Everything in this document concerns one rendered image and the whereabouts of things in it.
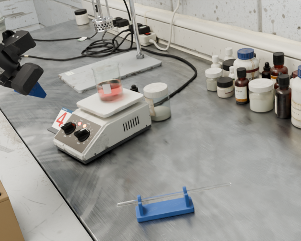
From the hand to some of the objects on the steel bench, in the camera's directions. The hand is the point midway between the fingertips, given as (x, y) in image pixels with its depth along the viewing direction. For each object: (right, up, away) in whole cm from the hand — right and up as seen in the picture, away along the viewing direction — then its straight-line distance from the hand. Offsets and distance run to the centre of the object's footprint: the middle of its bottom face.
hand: (29, 85), depth 91 cm
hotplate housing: (+16, -11, +12) cm, 22 cm away
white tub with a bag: (-43, +24, +100) cm, 112 cm away
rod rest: (+28, -23, -16) cm, 40 cm away
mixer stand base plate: (+12, +9, +53) cm, 55 cm away
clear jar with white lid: (+28, -6, +17) cm, 33 cm away
